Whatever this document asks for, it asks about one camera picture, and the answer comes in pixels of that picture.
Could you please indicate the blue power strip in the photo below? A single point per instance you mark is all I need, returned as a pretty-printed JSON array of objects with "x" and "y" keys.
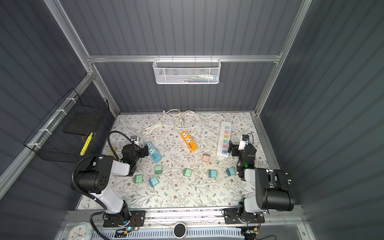
[{"x": 155, "y": 155}]

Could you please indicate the white clock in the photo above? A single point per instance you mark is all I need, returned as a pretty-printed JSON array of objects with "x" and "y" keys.
[{"x": 82, "y": 231}]

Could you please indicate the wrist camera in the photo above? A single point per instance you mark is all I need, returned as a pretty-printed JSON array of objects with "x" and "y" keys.
[
  {"x": 245, "y": 141},
  {"x": 134, "y": 139}
]

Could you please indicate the yellow marker in basket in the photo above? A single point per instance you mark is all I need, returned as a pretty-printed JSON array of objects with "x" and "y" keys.
[{"x": 86, "y": 144}]

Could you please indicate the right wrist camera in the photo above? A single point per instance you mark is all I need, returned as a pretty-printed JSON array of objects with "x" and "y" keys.
[{"x": 245, "y": 141}]

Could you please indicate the orange power strip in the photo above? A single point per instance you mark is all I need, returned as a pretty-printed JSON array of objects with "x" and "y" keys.
[{"x": 189, "y": 141}]

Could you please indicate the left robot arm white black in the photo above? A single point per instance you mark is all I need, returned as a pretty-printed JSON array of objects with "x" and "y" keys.
[{"x": 90, "y": 176}]

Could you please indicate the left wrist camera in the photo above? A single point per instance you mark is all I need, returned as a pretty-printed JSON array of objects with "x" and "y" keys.
[{"x": 134, "y": 139}]

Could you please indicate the pink plug adapter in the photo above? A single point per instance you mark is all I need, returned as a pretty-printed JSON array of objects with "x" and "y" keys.
[{"x": 206, "y": 158}]

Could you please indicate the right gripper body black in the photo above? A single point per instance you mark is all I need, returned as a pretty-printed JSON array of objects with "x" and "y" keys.
[{"x": 237, "y": 151}]

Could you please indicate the white power strip pastel sockets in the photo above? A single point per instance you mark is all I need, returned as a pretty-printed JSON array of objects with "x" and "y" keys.
[{"x": 224, "y": 139}]

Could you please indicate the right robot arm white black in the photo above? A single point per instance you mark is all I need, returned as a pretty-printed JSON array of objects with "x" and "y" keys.
[{"x": 272, "y": 190}]

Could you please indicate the teal plug adapter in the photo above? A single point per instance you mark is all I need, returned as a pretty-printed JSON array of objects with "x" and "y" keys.
[
  {"x": 213, "y": 174},
  {"x": 231, "y": 171},
  {"x": 153, "y": 182},
  {"x": 187, "y": 173}
]

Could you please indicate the white wire basket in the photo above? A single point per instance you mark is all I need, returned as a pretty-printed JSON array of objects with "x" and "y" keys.
[{"x": 187, "y": 73}]

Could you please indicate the floral table mat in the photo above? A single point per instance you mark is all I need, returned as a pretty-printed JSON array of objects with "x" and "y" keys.
[{"x": 174, "y": 190}]

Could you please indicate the black round speaker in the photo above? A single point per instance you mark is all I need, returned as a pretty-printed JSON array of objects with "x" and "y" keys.
[{"x": 180, "y": 230}]

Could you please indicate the black wire basket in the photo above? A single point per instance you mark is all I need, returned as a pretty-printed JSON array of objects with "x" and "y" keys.
[{"x": 62, "y": 136}]

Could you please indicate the green plug adapter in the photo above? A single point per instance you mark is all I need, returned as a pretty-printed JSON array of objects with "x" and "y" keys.
[
  {"x": 158, "y": 170},
  {"x": 138, "y": 179}
]

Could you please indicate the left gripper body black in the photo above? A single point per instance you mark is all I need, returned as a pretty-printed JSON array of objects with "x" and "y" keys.
[{"x": 142, "y": 151}]

